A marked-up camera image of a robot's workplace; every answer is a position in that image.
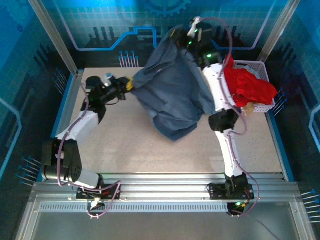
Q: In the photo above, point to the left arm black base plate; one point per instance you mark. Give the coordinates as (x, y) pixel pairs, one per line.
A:
(110, 191)

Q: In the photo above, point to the aluminium frame post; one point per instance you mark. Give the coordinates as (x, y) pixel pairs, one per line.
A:
(53, 37)
(277, 32)

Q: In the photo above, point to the aluminium frame rail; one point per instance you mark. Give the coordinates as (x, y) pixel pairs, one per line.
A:
(162, 190)

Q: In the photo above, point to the white plastic mesh basket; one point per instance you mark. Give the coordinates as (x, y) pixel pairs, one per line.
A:
(260, 68)

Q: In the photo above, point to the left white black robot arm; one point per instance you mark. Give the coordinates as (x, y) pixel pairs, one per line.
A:
(85, 122)

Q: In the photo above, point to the blue table edge trim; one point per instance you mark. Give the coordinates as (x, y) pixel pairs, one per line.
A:
(54, 128)

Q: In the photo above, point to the red t-shirt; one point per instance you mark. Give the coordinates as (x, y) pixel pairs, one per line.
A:
(250, 85)

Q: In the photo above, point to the tan cloth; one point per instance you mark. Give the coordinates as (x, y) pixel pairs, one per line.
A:
(249, 109)

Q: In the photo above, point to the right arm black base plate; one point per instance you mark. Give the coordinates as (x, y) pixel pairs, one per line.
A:
(216, 191)

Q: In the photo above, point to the black controller box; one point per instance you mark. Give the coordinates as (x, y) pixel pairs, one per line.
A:
(236, 206)

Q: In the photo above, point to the blue t-shirt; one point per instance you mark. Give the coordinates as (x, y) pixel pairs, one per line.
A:
(170, 87)

